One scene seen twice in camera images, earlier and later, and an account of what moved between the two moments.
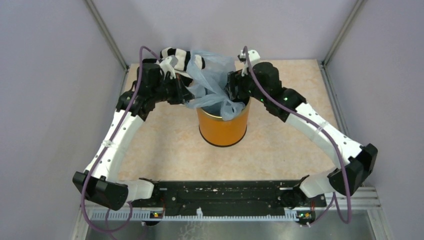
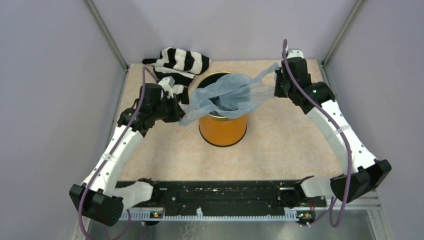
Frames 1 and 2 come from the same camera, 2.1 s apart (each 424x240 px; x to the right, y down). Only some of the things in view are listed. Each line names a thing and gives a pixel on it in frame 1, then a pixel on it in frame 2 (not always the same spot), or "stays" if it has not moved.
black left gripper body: x=166 y=90 → x=167 y=109
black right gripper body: x=245 y=86 → x=282 y=88
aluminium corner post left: x=106 y=32 stays
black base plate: x=238 y=196 stays
